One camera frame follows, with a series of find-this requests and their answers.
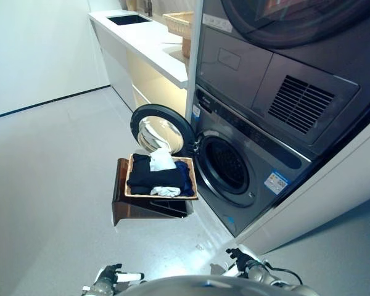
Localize woven laundry basket tray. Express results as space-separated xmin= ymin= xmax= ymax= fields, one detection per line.
xmin=124 ymin=154 xmax=199 ymax=200

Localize grey front-load washing machine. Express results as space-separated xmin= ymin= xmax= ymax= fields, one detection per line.
xmin=189 ymin=83 xmax=313 ymax=238

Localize wicker basket on counter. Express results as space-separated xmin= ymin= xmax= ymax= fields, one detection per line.
xmin=162 ymin=10 xmax=194 ymax=58

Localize grey robot torso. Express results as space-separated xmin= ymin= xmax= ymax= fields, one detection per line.
xmin=112 ymin=275 xmax=297 ymax=296

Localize grey stacked dryer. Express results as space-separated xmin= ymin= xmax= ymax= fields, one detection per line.
xmin=194 ymin=0 xmax=370 ymax=157

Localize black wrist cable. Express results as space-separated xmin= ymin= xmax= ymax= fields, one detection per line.
xmin=263 ymin=261 xmax=305 ymax=286

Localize white crumpled garment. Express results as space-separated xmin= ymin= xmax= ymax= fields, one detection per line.
xmin=149 ymin=149 xmax=177 ymax=172

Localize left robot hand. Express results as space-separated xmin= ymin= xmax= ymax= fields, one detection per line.
xmin=102 ymin=263 xmax=145 ymax=284

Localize brown wooden stand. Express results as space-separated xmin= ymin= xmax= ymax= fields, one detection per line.
xmin=111 ymin=157 xmax=194 ymax=227

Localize white small cloth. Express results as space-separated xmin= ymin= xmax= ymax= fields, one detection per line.
xmin=150 ymin=186 xmax=182 ymax=199

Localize black folded garment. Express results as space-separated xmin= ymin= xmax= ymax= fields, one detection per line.
xmin=126 ymin=153 xmax=184 ymax=195

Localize white counter with cabinets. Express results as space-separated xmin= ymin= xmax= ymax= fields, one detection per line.
xmin=88 ymin=10 xmax=191 ymax=115

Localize dark blue garment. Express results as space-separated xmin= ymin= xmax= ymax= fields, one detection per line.
xmin=174 ymin=160 xmax=195 ymax=196

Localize round washing machine door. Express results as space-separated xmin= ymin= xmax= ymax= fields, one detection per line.
xmin=129 ymin=104 xmax=198 ymax=155

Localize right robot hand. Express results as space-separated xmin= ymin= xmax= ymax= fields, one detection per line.
xmin=210 ymin=247 xmax=253 ymax=280

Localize black inset sink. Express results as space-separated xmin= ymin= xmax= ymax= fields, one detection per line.
xmin=107 ymin=14 xmax=154 ymax=26

